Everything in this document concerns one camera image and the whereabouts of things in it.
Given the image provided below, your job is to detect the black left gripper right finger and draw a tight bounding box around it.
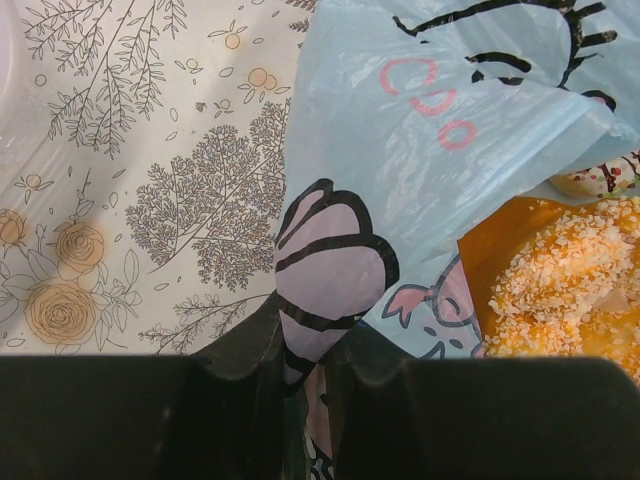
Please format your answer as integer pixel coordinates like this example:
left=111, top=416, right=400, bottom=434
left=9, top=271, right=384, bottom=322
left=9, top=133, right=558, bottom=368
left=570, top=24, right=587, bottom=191
left=325, top=327, right=639, bottom=479

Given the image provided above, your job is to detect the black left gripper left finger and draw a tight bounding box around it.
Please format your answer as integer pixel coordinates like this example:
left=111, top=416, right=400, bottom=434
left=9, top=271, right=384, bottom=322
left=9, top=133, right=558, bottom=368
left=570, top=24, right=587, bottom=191
left=1, top=298, right=284, bottom=479

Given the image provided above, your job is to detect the toy fried bread piece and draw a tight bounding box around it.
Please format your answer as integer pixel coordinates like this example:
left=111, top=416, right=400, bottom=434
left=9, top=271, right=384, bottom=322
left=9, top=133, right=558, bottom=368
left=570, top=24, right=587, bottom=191
left=458, top=197, right=639, bottom=380

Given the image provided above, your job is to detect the light blue plastic grocery bag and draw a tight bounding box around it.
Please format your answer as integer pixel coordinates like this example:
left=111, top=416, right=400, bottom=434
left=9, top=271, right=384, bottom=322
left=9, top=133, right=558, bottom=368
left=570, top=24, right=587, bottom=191
left=272, top=0, right=640, bottom=480

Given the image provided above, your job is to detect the white frosted toy donut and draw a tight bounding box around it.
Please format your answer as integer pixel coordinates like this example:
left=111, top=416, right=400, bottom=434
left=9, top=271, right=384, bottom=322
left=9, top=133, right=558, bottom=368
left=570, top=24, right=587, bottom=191
left=550, top=151, right=639, bottom=199

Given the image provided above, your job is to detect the floral patterned table mat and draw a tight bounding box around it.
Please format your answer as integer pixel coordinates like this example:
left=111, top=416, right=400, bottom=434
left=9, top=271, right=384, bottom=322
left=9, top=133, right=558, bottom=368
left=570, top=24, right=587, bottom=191
left=1, top=0, right=316, bottom=356

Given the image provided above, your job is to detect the white plastic perforated basket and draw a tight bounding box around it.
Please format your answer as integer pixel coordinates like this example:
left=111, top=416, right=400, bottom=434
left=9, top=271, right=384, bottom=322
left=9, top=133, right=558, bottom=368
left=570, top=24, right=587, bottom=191
left=1, top=0, right=23, bottom=111

